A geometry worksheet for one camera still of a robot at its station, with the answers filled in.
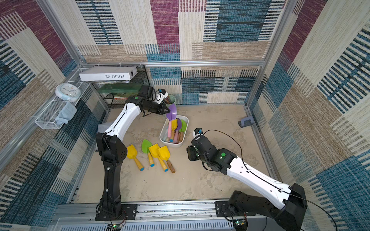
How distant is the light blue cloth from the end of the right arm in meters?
0.60

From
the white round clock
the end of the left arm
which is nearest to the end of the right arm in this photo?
the end of the left arm

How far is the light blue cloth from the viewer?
0.66 metres

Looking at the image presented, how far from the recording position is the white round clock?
0.73 m

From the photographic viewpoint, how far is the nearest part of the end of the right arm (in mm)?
513

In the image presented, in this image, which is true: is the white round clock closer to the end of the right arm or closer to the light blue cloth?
the light blue cloth

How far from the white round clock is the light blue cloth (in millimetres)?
33
